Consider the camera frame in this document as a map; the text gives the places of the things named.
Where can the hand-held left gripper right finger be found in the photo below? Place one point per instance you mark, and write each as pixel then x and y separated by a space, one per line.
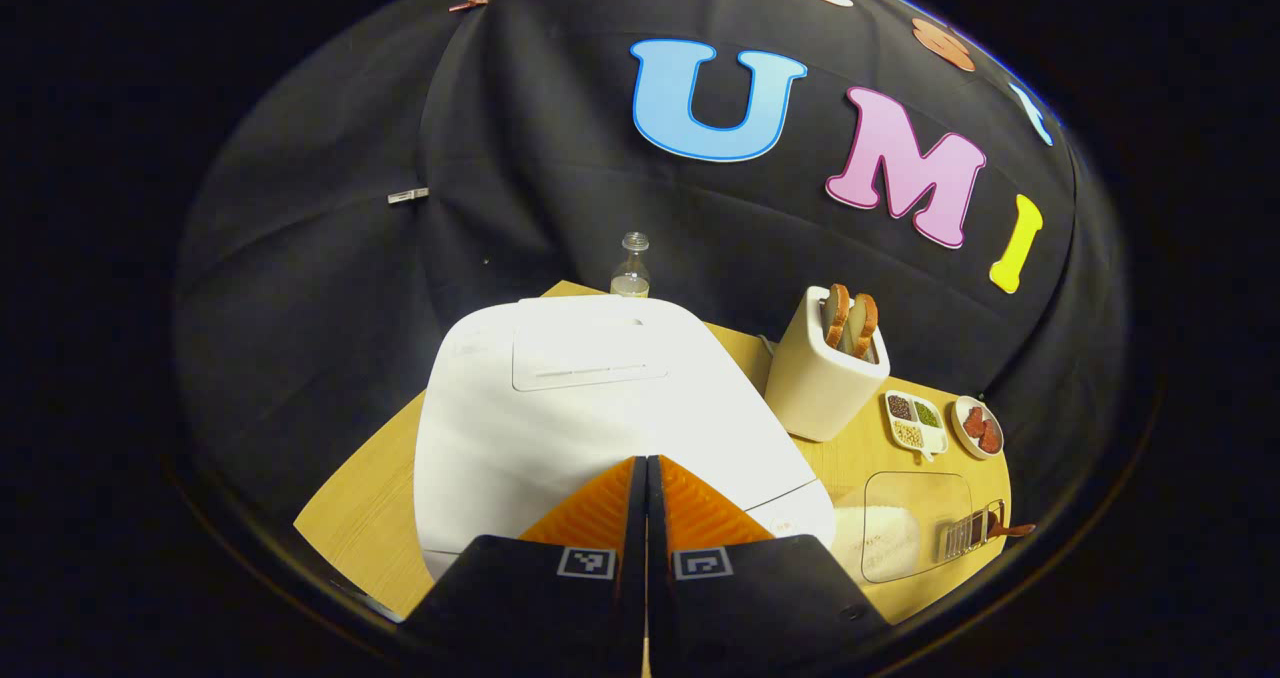
pixel 740 598

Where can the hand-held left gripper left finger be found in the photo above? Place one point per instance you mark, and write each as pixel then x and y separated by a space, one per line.
pixel 560 598

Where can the clear rice container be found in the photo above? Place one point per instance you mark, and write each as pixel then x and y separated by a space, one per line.
pixel 880 543

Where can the white rice cooker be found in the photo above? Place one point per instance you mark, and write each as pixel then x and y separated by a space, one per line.
pixel 560 428

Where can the brown wooden spoon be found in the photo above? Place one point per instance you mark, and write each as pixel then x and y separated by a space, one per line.
pixel 1015 530

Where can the white toaster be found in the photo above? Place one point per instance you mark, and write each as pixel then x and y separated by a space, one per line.
pixel 815 388

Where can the white divided bean dish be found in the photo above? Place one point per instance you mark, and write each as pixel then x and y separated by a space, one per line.
pixel 912 436

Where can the round white plate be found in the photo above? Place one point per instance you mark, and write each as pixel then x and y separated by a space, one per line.
pixel 960 428

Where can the red meat slice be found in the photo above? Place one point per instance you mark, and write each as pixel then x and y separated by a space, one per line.
pixel 991 436
pixel 973 421

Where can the toasted bread slice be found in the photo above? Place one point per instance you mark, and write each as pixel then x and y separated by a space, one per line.
pixel 836 316
pixel 864 323

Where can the small clear bottle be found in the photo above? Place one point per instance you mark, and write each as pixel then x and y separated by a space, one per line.
pixel 630 283

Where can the silver clip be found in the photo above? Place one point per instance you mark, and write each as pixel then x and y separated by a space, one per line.
pixel 408 195

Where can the red clip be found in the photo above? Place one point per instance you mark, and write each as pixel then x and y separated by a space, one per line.
pixel 468 3

